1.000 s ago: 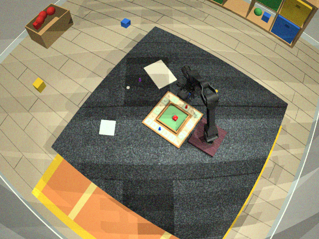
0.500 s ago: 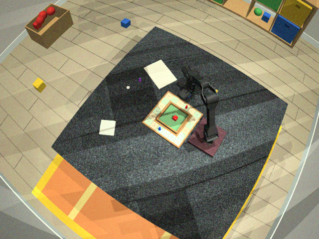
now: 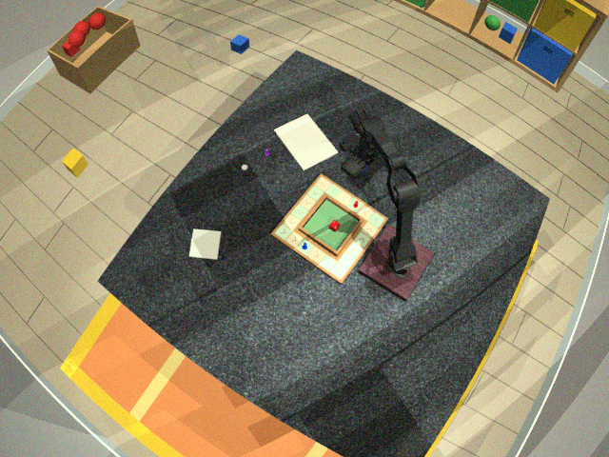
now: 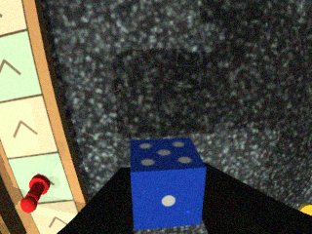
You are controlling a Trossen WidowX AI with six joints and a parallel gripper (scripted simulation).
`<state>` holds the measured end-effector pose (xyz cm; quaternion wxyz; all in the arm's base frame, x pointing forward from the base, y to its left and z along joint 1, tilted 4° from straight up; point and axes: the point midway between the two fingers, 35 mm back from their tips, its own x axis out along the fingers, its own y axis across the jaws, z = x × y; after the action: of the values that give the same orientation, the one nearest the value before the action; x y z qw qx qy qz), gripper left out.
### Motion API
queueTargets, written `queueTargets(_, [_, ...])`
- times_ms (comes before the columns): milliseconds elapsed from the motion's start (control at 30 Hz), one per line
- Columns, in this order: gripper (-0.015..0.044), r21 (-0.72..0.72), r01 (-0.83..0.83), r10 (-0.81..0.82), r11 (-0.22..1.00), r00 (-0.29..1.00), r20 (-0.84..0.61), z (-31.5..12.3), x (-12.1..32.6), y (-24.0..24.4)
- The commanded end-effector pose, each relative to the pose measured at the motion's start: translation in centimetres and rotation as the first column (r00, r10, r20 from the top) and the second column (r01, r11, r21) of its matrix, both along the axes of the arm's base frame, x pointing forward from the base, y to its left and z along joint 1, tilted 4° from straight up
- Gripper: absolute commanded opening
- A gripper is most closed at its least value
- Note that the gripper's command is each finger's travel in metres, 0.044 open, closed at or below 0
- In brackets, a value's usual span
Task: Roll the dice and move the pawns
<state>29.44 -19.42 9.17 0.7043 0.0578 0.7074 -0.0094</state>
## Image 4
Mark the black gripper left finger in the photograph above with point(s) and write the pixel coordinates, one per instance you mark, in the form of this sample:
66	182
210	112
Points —
109	212

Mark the red pawn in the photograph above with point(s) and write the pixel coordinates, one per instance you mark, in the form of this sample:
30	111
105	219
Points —
39	185

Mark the square ring-shaped game board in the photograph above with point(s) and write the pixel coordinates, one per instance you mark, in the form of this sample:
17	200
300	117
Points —
47	79

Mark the blue die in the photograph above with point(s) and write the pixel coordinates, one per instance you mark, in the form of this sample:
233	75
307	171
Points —
168	179

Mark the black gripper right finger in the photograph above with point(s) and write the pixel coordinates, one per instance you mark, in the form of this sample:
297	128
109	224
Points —
233	207

